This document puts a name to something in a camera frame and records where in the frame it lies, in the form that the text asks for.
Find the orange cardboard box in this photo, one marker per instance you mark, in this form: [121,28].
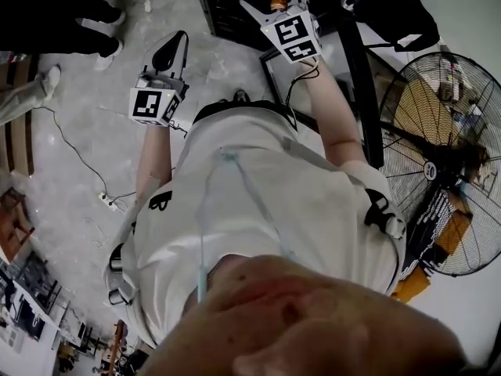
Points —
[450,229]

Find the large black floor fan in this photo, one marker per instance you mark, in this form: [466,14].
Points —
[444,163]

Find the person's right forearm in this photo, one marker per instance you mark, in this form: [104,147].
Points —
[332,112]

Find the person's black trousers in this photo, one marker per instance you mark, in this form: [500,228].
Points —
[219,108]

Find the person's face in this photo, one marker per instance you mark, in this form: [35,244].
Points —
[313,319]

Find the brown wooden furniture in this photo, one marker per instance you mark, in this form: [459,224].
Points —
[19,139]

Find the brown wooden stool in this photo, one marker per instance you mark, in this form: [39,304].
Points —
[13,225]

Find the person's right shoe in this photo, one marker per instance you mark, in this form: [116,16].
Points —
[240,94]

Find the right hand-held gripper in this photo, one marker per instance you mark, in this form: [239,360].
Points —
[291,30]

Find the person's left forearm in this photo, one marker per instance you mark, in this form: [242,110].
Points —
[152,163]

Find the person's white shirt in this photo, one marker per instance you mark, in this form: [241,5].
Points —
[242,218]

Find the black white patterned cloth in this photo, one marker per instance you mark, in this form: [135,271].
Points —
[428,225]

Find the black bag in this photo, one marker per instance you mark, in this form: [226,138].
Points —
[395,18]

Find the white power strip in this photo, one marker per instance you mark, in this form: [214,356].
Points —
[107,202]

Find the black desk with equipment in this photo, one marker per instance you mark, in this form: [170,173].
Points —
[31,288]

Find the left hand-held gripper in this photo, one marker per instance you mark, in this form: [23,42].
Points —
[146,106]

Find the black metal frame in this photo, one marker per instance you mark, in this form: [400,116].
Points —
[362,92]

